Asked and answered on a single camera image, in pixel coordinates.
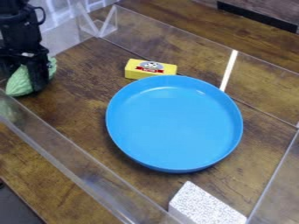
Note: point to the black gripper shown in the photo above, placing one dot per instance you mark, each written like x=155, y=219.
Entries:
x=21, y=42

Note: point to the blue round tray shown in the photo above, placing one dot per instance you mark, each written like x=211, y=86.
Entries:
x=174, y=123

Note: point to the clear acrylic enclosure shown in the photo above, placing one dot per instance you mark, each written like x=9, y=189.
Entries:
x=58, y=157

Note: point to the white speckled foam block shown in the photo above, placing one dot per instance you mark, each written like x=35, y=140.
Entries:
x=194, y=206

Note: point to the green bumpy gourd toy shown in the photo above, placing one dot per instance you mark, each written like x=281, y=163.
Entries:
x=19, y=84

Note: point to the yellow rectangular block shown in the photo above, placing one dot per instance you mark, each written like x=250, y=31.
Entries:
x=139, y=69

